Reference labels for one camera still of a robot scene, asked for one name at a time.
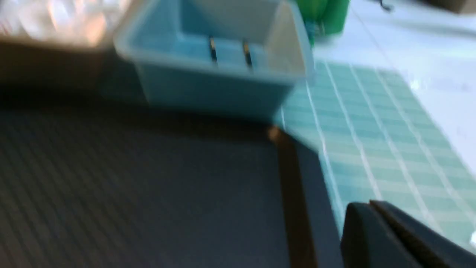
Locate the pile of white spoons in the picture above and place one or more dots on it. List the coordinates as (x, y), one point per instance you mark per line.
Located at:
(84, 22)

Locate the teal checkered tablecloth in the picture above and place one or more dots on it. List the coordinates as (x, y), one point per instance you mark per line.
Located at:
(376, 142)

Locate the blue-grey plastic bin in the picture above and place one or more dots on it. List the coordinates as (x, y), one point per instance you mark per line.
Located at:
(168, 43)

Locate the green cloth backdrop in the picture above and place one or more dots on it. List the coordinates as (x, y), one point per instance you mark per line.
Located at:
(323, 19)

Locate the right gripper silver-tipped right finger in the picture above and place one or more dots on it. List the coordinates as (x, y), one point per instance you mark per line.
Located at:
(377, 234)

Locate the right gripper tan ribbed left finger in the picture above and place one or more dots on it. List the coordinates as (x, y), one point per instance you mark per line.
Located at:
(299, 233)

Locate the grey-brown spoon bin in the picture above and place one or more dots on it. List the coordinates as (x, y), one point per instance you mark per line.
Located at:
(29, 66)

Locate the black chopstick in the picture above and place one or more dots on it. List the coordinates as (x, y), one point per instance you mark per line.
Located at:
(212, 49)
(247, 54)

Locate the black serving tray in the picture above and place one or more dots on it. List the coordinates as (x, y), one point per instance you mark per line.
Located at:
(96, 183)

